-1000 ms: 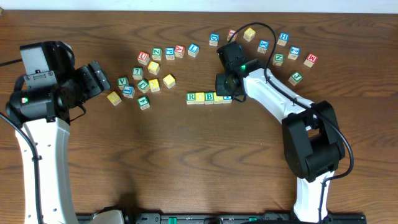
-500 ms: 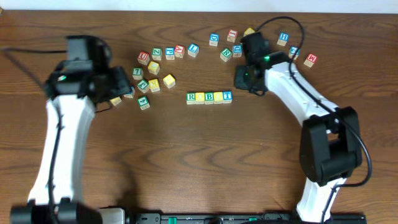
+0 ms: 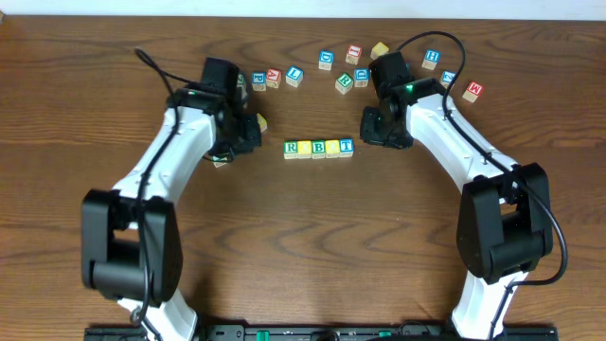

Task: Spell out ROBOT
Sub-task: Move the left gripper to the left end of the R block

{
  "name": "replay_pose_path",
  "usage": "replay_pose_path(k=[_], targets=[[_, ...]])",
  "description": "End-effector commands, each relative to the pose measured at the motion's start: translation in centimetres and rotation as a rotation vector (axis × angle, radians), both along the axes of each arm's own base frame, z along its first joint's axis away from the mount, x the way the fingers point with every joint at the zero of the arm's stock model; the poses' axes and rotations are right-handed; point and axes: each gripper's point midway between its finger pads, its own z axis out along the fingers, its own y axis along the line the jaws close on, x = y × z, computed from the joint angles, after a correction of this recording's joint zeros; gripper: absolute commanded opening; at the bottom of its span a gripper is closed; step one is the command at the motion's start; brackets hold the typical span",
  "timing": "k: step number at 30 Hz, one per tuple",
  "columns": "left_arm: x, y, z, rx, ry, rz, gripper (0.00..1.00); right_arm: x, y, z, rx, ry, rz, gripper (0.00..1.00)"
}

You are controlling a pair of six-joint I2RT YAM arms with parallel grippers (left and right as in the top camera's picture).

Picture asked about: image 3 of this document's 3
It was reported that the red A block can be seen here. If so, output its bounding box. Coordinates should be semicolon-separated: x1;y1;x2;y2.
266;68;282;89

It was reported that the blue D block top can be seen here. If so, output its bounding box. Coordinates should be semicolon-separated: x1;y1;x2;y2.
318;50;334;71

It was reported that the green 4 block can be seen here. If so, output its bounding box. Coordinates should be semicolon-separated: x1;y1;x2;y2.
213;159;227;168

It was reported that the green B block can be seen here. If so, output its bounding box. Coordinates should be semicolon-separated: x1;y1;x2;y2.
312;140;326;159

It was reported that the blue D block middle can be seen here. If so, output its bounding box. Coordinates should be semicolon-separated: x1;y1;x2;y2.
354;68;370;87

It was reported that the yellow S block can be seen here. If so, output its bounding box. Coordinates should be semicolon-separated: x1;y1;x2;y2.
257;114;268;133

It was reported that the blue H block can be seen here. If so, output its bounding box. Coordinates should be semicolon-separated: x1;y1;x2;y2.
421;49;441;70

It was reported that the red M block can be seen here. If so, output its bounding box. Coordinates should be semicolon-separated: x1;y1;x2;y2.
462;81;484;103

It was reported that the blue d block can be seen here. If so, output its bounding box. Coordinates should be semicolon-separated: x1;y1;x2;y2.
354;68;370;87
318;50;334;71

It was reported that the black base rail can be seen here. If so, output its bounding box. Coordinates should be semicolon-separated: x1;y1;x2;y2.
83;324;560;341

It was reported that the red I block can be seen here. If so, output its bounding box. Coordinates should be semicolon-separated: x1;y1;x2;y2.
346;45;363;65

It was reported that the green r block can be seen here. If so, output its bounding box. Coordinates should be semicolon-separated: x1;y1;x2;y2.
335;72;354;95
283;141;298;159

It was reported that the blue P block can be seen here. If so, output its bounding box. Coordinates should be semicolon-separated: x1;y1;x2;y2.
251;71;266;92

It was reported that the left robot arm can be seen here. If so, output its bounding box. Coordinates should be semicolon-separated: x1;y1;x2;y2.
81;58;261;340

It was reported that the yellow block top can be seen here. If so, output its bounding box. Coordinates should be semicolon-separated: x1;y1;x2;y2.
370;42;389;60

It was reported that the green Z block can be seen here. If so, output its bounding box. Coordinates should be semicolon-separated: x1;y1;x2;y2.
238;72;247;93

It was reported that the yellow O block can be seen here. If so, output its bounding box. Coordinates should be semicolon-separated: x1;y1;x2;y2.
297;140;312;159

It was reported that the blue 2 block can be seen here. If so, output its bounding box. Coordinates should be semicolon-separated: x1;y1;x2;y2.
439;70;456;88

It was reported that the blue T block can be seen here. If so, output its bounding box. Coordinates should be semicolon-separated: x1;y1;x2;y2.
339;138;354;157

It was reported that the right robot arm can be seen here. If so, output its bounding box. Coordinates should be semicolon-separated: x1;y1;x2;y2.
360;52;553;340

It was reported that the blue L block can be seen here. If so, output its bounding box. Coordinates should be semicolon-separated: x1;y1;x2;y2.
285;66;304;88

